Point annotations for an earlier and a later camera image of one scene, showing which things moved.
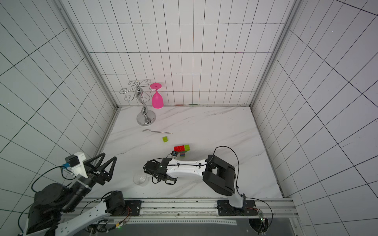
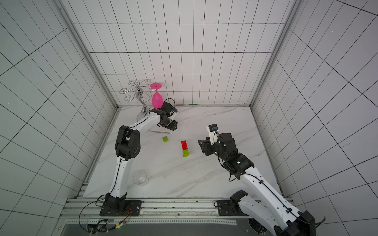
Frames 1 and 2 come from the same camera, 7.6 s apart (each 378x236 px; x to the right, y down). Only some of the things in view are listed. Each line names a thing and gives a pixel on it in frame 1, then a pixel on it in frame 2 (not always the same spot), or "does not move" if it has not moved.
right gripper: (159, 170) → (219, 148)
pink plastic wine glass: (157, 100) does not move
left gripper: (106, 175) → (172, 127)
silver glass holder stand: (146, 117) does not move
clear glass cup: (141, 180) does not move
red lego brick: (179, 148) → (184, 145)
